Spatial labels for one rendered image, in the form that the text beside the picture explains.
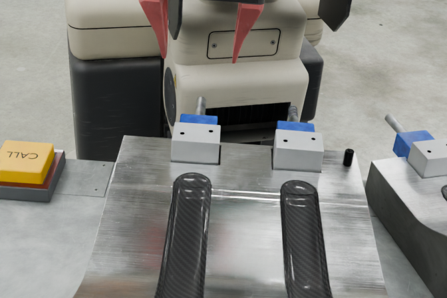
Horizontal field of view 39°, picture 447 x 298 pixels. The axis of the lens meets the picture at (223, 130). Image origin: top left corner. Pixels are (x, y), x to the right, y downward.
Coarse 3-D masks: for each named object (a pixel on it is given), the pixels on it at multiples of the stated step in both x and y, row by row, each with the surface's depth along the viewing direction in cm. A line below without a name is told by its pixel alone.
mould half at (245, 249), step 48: (144, 144) 70; (240, 144) 71; (144, 192) 64; (240, 192) 64; (336, 192) 65; (96, 240) 58; (144, 240) 58; (240, 240) 59; (336, 240) 60; (96, 288) 52; (144, 288) 53; (240, 288) 54; (336, 288) 55; (384, 288) 55
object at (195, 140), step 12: (204, 108) 76; (180, 120) 72; (192, 120) 72; (204, 120) 72; (216, 120) 72; (180, 132) 68; (192, 132) 68; (204, 132) 68; (216, 132) 68; (180, 144) 67; (192, 144) 66; (204, 144) 66; (216, 144) 66; (180, 156) 67; (192, 156) 67; (204, 156) 67; (216, 156) 67
